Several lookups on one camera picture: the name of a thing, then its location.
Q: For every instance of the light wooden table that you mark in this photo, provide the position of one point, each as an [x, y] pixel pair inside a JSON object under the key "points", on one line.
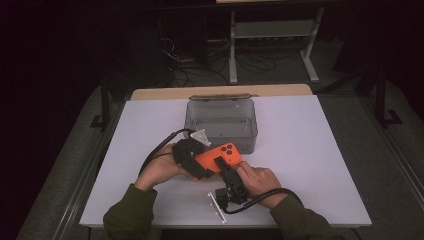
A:
{"points": [[160, 92]]}

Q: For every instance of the black metal stand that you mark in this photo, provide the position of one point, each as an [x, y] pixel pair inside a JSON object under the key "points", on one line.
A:
{"points": [[104, 106], [381, 100]]}

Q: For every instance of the person's right hand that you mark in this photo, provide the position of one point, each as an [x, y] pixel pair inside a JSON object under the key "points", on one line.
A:
{"points": [[260, 181]]}

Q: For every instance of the clear plastic storage box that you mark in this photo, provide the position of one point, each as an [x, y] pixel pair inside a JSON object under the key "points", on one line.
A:
{"points": [[233, 120]]}

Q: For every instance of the white metal desk frame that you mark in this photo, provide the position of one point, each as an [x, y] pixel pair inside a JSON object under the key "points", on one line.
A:
{"points": [[271, 30]]}

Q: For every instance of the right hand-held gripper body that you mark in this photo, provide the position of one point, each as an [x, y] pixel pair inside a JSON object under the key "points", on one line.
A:
{"points": [[235, 190]]}

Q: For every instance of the metal floor rail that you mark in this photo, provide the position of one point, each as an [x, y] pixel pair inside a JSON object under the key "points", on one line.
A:
{"points": [[400, 160], [80, 186]]}

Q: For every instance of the orange phone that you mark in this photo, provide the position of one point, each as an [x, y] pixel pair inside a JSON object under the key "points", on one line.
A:
{"points": [[226, 155]]}

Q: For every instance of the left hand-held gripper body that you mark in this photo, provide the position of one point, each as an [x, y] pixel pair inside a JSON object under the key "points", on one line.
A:
{"points": [[186, 153]]}

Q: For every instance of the white board sheet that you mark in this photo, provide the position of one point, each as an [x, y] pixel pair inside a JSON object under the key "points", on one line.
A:
{"points": [[316, 150]]}

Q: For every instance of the person's left hand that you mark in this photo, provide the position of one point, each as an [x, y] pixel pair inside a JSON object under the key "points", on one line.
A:
{"points": [[160, 170]]}

